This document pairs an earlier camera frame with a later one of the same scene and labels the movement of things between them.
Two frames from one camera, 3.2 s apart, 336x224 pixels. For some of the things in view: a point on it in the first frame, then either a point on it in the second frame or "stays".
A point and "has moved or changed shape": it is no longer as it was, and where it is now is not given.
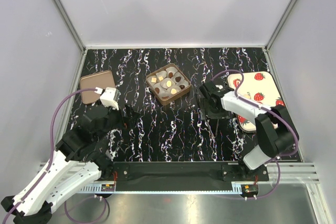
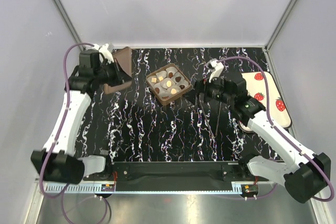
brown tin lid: (102, 80) has moved or changed shape
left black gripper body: (126, 122) -> (114, 75)
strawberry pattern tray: (258, 88) stays
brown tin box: (168, 83) stays
